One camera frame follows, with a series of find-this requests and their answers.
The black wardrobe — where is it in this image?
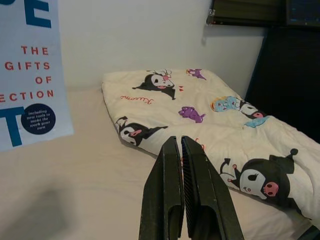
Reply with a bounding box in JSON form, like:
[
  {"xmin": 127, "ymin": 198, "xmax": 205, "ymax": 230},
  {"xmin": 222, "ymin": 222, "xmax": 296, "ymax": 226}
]
[{"xmin": 243, "ymin": 24, "xmax": 320, "ymax": 148}]

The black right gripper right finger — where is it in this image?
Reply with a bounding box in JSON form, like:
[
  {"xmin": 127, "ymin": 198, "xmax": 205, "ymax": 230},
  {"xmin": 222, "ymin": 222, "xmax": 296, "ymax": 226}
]
[{"xmin": 180, "ymin": 135, "xmax": 245, "ymax": 240}]

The cream cartoon print blanket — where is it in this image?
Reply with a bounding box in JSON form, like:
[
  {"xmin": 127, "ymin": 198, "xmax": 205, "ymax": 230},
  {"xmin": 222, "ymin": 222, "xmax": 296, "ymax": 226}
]
[{"xmin": 101, "ymin": 67, "xmax": 320, "ymax": 221}]

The dark bed frame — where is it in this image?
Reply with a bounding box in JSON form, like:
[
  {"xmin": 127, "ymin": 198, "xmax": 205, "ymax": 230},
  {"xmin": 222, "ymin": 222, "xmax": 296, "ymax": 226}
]
[{"xmin": 298, "ymin": 219, "xmax": 320, "ymax": 240}]

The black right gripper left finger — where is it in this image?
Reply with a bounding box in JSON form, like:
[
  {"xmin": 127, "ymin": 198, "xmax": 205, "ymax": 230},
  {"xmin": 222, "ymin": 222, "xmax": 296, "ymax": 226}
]
[{"xmin": 138, "ymin": 135, "xmax": 185, "ymax": 240}]

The black wall shelf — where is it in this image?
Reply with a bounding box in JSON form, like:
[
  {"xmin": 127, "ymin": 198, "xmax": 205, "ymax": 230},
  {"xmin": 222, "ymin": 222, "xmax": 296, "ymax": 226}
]
[{"xmin": 206, "ymin": 0, "xmax": 320, "ymax": 27}]

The thin paperback book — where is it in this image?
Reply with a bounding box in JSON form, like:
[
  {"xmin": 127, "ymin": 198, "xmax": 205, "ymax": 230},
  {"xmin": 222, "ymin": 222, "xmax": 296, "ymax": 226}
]
[{"xmin": 0, "ymin": 0, "xmax": 75, "ymax": 152}]

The bed with beige sheet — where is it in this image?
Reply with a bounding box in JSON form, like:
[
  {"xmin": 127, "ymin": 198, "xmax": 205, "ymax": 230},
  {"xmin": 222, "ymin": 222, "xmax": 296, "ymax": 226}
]
[{"xmin": 0, "ymin": 86, "xmax": 313, "ymax": 240}]

